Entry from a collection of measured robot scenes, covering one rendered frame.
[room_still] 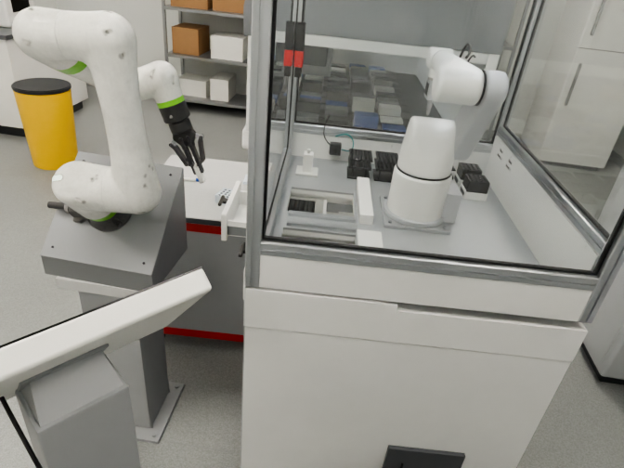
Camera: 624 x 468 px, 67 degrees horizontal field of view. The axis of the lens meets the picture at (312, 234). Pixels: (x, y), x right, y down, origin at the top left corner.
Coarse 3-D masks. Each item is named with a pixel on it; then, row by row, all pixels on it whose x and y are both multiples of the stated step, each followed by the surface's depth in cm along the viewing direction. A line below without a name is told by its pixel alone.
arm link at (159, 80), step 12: (156, 60) 154; (144, 72) 151; (156, 72) 151; (168, 72) 152; (144, 84) 152; (156, 84) 152; (168, 84) 153; (144, 96) 155; (156, 96) 155; (168, 96) 155; (180, 96) 158
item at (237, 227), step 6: (240, 192) 189; (246, 192) 189; (240, 198) 190; (246, 198) 190; (240, 204) 191; (246, 204) 191; (240, 210) 187; (240, 216) 183; (228, 222) 168; (234, 222) 168; (240, 222) 168; (228, 228) 169; (234, 228) 169; (240, 228) 169; (228, 234) 170; (234, 234) 170; (240, 234) 170
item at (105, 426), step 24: (24, 408) 82; (96, 408) 85; (120, 408) 89; (48, 432) 80; (72, 432) 83; (96, 432) 87; (120, 432) 92; (48, 456) 82; (72, 456) 86; (96, 456) 90; (120, 456) 95
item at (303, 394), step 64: (256, 384) 149; (320, 384) 147; (384, 384) 146; (448, 384) 144; (512, 384) 143; (256, 448) 165; (320, 448) 163; (384, 448) 161; (448, 448) 160; (512, 448) 158
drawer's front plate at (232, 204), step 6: (234, 186) 184; (240, 186) 190; (234, 192) 180; (228, 198) 175; (234, 198) 178; (228, 204) 171; (234, 204) 179; (228, 210) 169; (234, 210) 181; (222, 216) 165; (228, 216) 170; (234, 216) 182; (222, 222) 166; (222, 228) 167; (222, 234) 169
